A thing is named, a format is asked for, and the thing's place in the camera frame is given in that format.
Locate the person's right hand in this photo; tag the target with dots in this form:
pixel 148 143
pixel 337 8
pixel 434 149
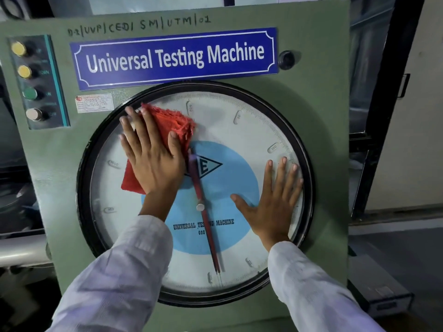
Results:
pixel 273 207

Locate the person's left hand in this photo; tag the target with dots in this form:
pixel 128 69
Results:
pixel 155 162

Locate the person's right little finger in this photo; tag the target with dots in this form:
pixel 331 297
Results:
pixel 297 193

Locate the person's right middle finger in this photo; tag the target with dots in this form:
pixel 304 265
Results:
pixel 279 178

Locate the person's left thumb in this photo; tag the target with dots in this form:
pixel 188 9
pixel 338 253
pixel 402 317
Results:
pixel 175 148

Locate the person's right thumb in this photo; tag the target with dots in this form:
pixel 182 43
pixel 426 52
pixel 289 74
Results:
pixel 242 203

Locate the person's left little finger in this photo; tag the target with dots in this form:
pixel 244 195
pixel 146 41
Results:
pixel 125 146

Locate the person's left middle finger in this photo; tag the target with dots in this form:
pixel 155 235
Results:
pixel 136 126

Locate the red cleaning cloth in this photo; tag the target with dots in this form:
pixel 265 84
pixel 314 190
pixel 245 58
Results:
pixel 173 124

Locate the person's right forearm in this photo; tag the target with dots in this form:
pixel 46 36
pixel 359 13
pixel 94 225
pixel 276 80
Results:
pixel 311 290

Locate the person's left forearm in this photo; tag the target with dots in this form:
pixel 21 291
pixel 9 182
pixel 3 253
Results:
pixel 117 273

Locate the red dial pointer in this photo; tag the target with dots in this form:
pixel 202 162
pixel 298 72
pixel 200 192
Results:
pixel 204 210

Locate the white red label sticker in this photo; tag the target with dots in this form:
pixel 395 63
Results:
pixel 94 102

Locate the round black-rimmed dial gauge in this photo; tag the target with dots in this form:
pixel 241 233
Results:
pixel 238 134

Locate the blue name plate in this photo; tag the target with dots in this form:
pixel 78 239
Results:
pixel 173 58

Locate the green machine cabinet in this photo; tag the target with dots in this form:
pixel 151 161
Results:
pixel 311 100

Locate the black button control panel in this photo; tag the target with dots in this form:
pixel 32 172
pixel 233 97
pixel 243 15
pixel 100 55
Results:
pixel 52 82

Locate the white push button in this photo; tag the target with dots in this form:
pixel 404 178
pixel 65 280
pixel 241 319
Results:
pixel 34 114

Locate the green push button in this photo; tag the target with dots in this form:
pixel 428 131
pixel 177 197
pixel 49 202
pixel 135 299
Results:
pixel 30 93

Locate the black round knob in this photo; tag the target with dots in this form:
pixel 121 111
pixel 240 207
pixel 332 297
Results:
pixel 286 60

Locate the black flat box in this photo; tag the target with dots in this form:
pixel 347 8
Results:
pixel 377 286

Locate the yellow push button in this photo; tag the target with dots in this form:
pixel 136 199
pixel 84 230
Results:
pixel 19 49
pixel 25 71

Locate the cream door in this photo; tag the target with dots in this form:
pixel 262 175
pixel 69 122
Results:
pixel 412 134

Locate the grey metal pipe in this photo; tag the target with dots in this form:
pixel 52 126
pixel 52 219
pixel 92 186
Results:
pixel 20 250

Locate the black door frame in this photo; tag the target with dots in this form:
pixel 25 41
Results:
pixel 384 100

